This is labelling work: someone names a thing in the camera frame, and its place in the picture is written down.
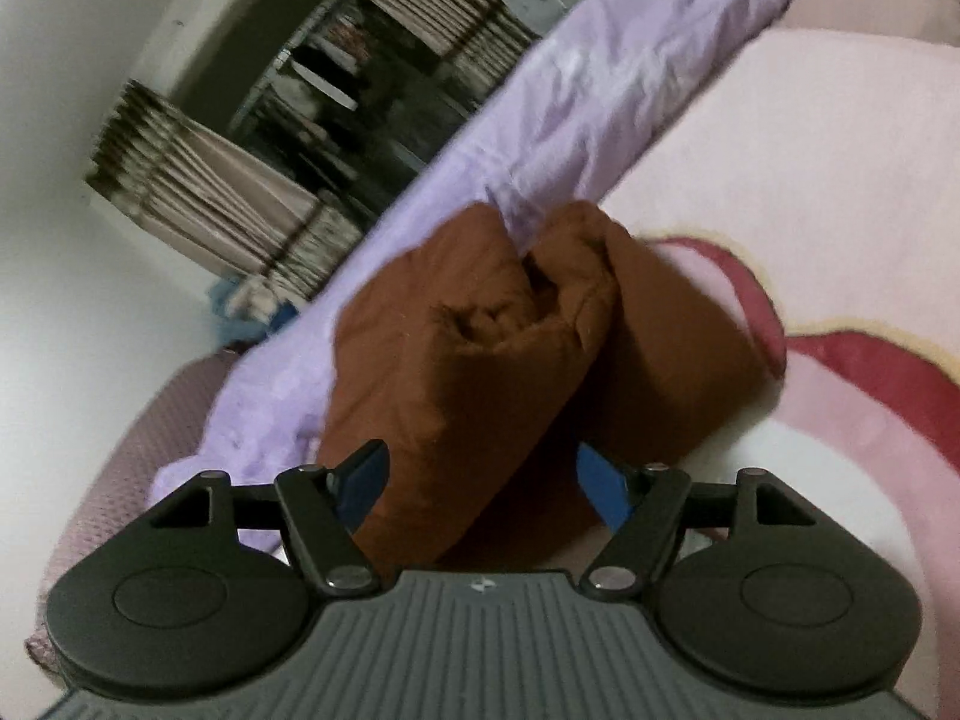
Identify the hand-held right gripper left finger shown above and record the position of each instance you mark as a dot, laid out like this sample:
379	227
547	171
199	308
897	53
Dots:
364	484

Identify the mauve quilted headboard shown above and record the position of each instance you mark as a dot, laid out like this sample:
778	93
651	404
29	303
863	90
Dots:
112	465

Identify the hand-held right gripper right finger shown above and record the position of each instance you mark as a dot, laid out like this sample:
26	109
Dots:
604	487

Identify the brown jacket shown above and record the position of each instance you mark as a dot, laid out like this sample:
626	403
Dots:
510	360

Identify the blue clothes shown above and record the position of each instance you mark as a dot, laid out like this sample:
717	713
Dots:
251	311

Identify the purple quilt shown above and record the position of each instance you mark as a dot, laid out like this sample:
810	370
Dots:
570	90

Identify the dark window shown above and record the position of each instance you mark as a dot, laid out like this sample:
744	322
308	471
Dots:
360	90

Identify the pink printed blanket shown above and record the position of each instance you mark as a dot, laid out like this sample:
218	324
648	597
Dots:
825	165

